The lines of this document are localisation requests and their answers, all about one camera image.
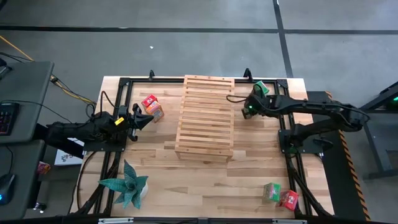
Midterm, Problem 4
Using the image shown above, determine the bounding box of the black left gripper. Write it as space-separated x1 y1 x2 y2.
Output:
115 103 154 142

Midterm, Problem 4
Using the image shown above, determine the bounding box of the orange cereal box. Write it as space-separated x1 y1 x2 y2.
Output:
145 101 165 123

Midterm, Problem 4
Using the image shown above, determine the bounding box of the green Apple Jacks cereal box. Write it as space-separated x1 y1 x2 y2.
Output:
262 182 282 203
252 80 270 96

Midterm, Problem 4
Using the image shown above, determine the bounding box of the red Froot Loops cereal box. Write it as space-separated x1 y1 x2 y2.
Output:
277 189 300 212
141 94 159 109

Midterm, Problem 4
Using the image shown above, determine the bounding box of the slatted wooden shelf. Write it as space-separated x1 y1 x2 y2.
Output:
174 74 236 163

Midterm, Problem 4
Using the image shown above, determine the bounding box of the teal artificial plant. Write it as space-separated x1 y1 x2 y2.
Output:
98 159 149 210

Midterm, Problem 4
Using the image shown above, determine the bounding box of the white cardboard box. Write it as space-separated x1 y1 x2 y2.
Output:
53 138 85 167

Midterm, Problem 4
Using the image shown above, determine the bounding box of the black hazard-striped floor mat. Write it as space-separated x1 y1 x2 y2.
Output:
306 90 371 222

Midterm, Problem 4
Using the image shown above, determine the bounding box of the small pink packet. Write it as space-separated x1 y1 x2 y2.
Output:
37 161 52 175

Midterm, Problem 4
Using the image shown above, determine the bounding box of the grey desk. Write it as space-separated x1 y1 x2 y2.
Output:
0 60 55 144
0 139 46 221

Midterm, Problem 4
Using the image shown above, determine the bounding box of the black metal stand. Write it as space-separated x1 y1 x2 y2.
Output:
359 80 398 180

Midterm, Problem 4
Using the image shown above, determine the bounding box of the black backlit keyboard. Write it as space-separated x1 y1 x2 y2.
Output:
0 101 20 136

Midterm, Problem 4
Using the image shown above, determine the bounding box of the black computer mouse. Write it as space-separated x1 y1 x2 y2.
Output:
0 173 16 206

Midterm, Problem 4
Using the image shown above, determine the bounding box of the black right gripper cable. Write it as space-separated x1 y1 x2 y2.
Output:
226 94 249 104

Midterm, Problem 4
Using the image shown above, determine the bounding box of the black aluminium table frame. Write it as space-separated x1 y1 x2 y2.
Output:
70 67 335 218

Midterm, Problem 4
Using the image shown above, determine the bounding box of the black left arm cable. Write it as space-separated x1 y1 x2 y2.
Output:
98 90 121 114

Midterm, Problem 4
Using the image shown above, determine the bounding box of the silver metal bracket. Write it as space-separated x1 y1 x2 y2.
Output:
98 217 134 224
272 218 308 224

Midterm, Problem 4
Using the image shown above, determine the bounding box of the black desk cable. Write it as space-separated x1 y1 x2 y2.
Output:
0 99 74 124

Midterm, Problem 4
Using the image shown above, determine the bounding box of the yellow cable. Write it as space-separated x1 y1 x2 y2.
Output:
0 35 96 105

